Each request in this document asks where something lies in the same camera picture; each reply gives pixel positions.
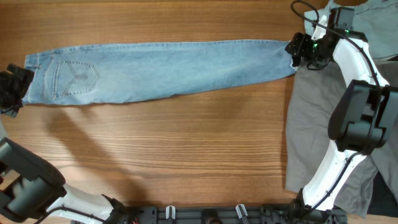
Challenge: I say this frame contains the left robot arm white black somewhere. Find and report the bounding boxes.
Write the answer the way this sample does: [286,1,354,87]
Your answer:
[1,137,129,224]

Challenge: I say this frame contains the black mounting rail base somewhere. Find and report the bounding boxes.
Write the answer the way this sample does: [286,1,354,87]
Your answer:
[105,204,348,224]

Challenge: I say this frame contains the light teal shirt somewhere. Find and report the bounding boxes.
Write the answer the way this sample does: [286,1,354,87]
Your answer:
[303,0,398,60]

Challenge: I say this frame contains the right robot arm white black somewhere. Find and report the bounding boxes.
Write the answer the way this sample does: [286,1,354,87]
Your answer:
[286,30,397,219]

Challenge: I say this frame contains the grey shorts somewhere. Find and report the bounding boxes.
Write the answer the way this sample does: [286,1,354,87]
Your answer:
[285,62,397,217]

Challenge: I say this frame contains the light blue denim jeans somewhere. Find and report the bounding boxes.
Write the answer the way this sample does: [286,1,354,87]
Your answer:
[23,40,294,105]

